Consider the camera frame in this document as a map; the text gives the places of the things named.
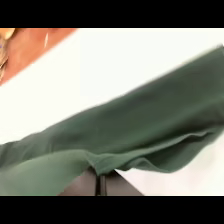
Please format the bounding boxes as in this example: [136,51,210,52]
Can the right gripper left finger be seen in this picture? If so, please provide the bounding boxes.
[58,167,100,197]

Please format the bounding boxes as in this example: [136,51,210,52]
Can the green T-shirt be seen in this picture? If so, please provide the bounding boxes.
[0,44,224,197]

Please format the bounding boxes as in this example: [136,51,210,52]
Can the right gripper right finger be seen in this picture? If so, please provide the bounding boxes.
[99,169,145,197]

